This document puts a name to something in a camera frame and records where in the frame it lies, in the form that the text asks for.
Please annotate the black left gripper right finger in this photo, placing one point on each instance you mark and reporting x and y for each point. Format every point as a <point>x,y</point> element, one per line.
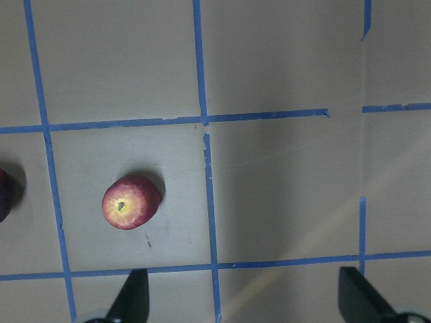
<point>359,301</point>

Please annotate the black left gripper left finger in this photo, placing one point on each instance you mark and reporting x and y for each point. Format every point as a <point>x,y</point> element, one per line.
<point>133,301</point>

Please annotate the red yellow apple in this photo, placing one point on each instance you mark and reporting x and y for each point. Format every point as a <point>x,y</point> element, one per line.
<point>130,202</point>

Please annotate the dark red apple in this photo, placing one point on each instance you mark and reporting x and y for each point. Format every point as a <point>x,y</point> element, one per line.
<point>7,194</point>

